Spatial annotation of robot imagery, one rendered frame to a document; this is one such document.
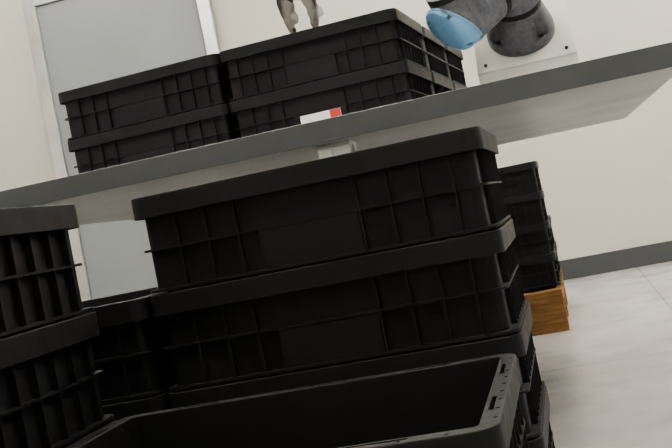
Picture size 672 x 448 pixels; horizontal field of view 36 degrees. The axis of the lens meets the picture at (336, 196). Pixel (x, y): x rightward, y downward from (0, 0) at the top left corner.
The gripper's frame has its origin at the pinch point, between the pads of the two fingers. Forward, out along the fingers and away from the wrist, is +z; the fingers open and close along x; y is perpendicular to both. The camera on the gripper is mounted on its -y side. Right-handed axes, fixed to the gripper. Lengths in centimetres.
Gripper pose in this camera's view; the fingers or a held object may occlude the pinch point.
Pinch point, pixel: (303, 29)
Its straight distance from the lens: 246.4
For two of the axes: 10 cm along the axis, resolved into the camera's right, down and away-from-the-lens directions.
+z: 2.2, 9.8, -0.1
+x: -8.7, 2.0, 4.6
